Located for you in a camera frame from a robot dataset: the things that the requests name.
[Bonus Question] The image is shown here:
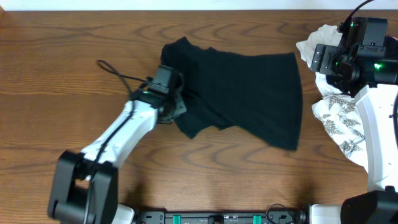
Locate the black t-shirt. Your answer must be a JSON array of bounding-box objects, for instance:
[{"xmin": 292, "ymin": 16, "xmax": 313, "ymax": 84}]
[{"xmin": 161, "ymin": 37, "xmax": 303, "ymax": 151}]

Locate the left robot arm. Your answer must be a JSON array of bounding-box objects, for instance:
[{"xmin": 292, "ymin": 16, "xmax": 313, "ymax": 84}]
[{"xmin": 47, "ymin": 65, "xmax": 186, "ymax": 224}]

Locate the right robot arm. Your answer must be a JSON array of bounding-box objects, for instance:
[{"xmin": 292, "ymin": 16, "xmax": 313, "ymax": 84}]
[{"xmin": 302, "ymin": 16, "xmax": 397, "ymax": 223}]

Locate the white fern-print cloth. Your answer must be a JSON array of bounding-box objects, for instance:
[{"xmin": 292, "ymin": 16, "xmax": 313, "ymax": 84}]
[{"xmin": 312, "ymin": 95, "xmax": 368, "ymax": 170}]

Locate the black garment in pile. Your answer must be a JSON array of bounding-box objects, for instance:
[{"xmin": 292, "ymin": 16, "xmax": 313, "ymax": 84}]
[{"xmin": 384, "ymin": 36, "xmax": 398, "ymax": 60}]

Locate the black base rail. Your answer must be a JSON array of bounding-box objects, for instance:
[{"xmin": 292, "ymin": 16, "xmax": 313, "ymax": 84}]
[{"xmin": 132, "ymin": 203, "xmax": 310, "ymax": 224}]

